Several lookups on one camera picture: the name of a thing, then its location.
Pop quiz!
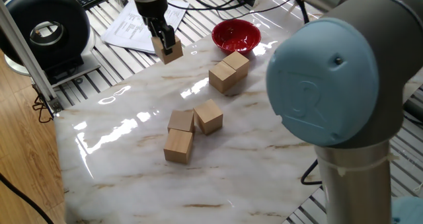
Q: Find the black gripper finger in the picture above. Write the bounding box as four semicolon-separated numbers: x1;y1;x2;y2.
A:
141;15;157;37
150;16;176;56

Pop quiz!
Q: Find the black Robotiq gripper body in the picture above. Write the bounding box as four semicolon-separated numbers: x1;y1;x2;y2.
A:
134;0;169;20

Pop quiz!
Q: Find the light wooden cube block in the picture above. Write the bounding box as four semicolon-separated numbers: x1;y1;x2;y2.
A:
221;51;250;83
163;128;194;165
167;109;196;134
193;99;224;136
208;61;238;94
151;34;184;65

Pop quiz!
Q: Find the white printed paper stack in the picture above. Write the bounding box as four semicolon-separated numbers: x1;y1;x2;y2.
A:
100;0;190;55

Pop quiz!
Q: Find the red glossy bowl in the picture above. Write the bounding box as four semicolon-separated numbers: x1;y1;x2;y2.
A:
211;19;262;56

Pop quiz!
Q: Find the white marble pattern board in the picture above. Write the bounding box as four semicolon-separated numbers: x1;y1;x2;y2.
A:
54;0;423;224

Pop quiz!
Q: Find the black ring shaped device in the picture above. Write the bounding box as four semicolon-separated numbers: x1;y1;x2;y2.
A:
0;0;102;88

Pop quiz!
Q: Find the thin black hanging cable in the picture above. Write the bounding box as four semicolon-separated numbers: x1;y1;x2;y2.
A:
31;85;56;124

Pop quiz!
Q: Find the thick black floor cable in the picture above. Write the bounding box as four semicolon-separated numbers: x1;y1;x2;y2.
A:
0;171;56;224

